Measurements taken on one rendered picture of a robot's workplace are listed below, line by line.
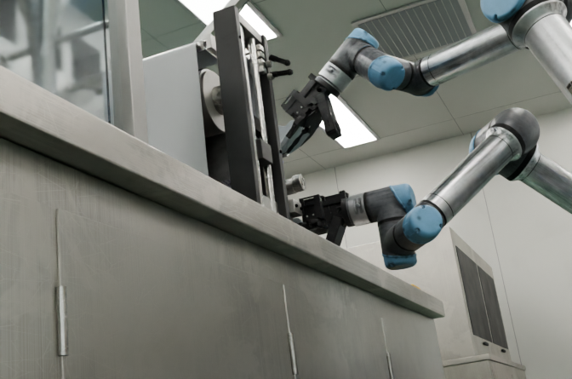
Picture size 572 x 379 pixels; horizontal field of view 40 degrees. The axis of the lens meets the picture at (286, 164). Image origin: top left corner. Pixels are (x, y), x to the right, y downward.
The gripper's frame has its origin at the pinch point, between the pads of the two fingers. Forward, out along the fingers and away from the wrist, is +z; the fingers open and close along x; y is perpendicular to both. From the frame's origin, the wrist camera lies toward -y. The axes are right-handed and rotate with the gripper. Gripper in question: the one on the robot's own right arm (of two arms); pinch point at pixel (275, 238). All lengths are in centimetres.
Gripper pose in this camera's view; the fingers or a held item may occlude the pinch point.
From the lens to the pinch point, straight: 196.4
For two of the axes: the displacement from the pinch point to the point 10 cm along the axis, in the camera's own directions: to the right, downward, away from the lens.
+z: -9.2, 2.4, 3.2
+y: -1.3, -9.3, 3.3
